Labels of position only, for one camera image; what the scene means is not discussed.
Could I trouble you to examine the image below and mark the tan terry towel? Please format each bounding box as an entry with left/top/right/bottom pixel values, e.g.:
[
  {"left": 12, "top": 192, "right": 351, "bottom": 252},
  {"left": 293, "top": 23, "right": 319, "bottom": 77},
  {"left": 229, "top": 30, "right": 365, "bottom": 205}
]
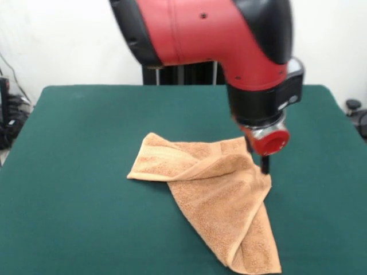
[{"left": 126, "top": 132, "right": 282, "bottom": 272}]

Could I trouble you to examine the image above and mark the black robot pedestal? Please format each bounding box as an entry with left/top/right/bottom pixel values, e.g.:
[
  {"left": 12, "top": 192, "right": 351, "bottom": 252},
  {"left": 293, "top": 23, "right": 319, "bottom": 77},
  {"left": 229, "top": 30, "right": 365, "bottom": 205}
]
[{"left": 142, "top": 61, "right": 227, "bottom": 85}]

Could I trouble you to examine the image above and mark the dark green table cloth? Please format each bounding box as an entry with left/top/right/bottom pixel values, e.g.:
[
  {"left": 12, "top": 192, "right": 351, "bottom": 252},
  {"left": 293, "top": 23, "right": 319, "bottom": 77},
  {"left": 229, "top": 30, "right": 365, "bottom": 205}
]
[{"left": 0, "top": 84, "right": 367, "bottom": 275}]

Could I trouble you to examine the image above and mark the grey chair base leg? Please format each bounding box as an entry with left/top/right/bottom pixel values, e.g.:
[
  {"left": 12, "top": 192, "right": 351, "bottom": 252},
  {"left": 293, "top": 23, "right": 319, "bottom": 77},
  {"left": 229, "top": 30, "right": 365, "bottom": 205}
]
[{"left": 345, "top": 99, "right": 367, "bottom": 142}]

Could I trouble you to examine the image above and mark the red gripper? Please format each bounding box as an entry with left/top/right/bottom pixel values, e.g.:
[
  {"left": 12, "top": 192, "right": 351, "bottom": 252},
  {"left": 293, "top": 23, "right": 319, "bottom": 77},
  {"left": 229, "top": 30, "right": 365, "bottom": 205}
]
[{"left": 242, "top": 125, "right": 291, "bottom": 175}]

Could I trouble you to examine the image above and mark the black equipment pile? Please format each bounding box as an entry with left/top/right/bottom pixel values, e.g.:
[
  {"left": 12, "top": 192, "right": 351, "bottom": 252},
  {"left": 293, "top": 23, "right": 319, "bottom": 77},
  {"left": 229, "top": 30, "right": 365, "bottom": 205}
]
[{"left": 0, "top": 76, "right": 33, "bottom": 150}]

